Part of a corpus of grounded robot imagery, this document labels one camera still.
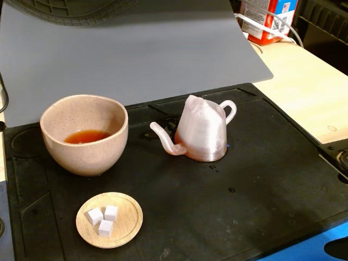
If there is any black silicone work mat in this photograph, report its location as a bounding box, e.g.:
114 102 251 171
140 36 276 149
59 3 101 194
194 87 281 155
2 83 348 261

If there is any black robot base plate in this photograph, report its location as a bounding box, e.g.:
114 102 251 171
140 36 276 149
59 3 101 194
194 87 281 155
317 140 348 182

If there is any grey flat panel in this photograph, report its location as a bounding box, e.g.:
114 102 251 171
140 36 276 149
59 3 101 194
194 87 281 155
0 181 15 261

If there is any dark grey ribbed mat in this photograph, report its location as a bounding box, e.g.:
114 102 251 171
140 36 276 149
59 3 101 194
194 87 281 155
5 0 142 27

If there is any round wooden saucer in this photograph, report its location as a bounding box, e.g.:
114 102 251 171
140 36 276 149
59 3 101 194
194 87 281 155
75 191 144 249

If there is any speckled beige ceramic cup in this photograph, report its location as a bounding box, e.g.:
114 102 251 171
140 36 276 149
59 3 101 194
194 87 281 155
39 94 129 177

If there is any thin black cable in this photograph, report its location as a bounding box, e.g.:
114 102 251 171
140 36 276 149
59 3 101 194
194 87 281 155
0 71 10 132

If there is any blue tape strip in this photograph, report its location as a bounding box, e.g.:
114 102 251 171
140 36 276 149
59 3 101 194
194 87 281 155
252 216 348 261

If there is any white sugar cube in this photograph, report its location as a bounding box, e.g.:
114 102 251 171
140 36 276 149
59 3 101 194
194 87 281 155
103 205 119 222
98 219 114 238
86 207 104 227

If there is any flat white strap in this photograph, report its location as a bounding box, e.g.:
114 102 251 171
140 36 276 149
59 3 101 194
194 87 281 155
234 13 289 38

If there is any brown tea liquid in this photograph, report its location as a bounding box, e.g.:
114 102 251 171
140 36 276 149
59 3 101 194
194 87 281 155
64 129 112 145

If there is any grey backdrop sheet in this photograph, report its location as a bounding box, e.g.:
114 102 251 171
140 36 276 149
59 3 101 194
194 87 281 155
0 0 274 128

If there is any red white blue carton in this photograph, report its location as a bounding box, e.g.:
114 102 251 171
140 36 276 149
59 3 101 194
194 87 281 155
239 0 300 46

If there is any translucent pink plastic kettle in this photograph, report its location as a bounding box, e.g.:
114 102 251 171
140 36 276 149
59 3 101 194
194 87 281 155
149 94 238 163

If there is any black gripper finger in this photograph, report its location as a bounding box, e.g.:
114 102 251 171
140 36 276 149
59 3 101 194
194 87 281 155
323 235 348 259

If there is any grey braided cable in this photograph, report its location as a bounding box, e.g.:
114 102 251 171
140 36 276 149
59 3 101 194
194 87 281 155
268 11 305 49

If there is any black plastic crate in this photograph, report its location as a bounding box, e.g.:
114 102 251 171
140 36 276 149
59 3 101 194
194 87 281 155
288 0 348 59

